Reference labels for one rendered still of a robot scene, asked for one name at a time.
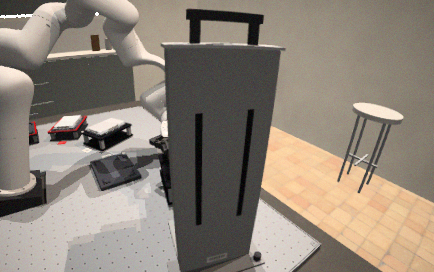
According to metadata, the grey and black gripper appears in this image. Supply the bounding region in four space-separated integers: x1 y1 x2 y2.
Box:
149 118 169 159

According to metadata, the black cylindrical knob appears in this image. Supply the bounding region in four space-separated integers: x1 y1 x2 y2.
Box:
253 251 261 261

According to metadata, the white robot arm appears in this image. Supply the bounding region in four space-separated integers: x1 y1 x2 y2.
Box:
0 0 167 197

